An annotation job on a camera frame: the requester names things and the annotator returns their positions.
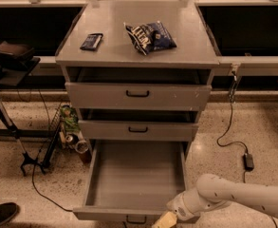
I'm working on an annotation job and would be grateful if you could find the small dark blue packet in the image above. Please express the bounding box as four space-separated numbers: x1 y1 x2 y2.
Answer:
80 33 103 51

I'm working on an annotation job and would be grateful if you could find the green snack bag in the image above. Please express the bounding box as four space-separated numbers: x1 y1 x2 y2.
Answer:
60 104 80 132

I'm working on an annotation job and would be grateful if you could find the black tripod stand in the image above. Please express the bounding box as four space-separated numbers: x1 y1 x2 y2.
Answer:
0 100 60 176

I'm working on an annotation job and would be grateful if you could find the grey drawer cabinet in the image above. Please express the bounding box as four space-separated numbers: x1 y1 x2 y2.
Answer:
54 0 221 163

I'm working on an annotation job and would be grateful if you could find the black power cable right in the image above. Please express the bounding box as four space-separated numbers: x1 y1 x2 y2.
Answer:
216 70 278 228

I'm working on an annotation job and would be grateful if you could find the grey bottom drawer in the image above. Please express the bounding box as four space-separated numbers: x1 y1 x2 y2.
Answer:
73 140 188 224

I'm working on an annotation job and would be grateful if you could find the black floor cable left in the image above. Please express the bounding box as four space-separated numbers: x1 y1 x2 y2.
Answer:
30 88 74 213

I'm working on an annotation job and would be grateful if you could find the black shoe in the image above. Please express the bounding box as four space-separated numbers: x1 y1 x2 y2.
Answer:
0 202 18 226

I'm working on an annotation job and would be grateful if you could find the black power adapter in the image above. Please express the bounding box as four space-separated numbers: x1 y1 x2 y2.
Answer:
243 153 254 171

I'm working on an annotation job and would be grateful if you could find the soda can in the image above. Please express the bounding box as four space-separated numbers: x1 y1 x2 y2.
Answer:
65 135 75 144

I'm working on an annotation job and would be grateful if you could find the wire basket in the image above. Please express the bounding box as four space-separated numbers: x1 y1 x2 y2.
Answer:
47 102 83 150

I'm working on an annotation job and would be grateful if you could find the grey middle drawer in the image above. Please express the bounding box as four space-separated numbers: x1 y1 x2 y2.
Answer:
79 109 197 142

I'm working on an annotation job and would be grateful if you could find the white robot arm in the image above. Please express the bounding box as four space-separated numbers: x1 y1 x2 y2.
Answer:
152 174 278 228

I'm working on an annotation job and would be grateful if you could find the grey drawer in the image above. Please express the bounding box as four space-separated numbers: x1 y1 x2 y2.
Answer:
73 140 188 224
79 109 197 142
65 66 213 111

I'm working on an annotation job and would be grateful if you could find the black tray on stand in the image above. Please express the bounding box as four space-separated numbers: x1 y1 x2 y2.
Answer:
0 41 40 86

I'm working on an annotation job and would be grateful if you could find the grey top drawer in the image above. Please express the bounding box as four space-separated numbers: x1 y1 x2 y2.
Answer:
65 66 213 111

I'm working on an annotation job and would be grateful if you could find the blue chip bag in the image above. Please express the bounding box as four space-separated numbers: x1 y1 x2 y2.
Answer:
124 21 176 55

